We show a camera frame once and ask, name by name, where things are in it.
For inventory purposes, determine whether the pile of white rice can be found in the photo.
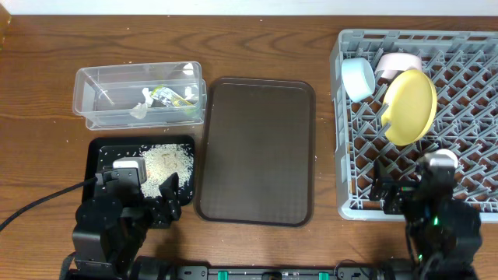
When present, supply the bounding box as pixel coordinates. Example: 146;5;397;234
140;144;194;198

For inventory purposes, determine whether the white tissue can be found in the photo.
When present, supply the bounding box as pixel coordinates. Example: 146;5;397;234
129;88;154;119

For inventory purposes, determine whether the yellow round plate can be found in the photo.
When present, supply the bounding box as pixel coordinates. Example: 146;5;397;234
381;69;437;146

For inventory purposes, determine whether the green snack wrapper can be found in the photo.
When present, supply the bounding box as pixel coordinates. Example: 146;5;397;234
150;86;192;107

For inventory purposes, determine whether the light blue bowl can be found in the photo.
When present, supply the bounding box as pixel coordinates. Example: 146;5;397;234
341;58;375;103

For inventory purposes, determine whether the white bowl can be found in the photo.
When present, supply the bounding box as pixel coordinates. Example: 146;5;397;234
374;53;422;80

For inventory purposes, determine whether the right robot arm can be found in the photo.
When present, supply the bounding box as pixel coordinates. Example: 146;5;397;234
369;149;482;279

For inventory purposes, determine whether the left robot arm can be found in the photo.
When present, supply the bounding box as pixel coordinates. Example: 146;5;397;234
60;157;181;279

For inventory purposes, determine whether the grey dishwasher rack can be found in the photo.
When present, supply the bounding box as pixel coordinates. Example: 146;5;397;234
329;29;497;223

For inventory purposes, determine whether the black plastic tray bin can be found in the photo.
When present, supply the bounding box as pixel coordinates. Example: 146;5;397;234
85;135;195;206

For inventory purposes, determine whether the clear plastic bin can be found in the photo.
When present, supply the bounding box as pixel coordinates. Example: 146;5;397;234
72;61;207;131

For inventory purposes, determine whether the dark brown serving tray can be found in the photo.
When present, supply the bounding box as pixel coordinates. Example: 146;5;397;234
195;77;315;227

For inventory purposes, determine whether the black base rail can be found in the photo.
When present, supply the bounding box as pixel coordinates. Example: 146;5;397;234
172;263;374;280

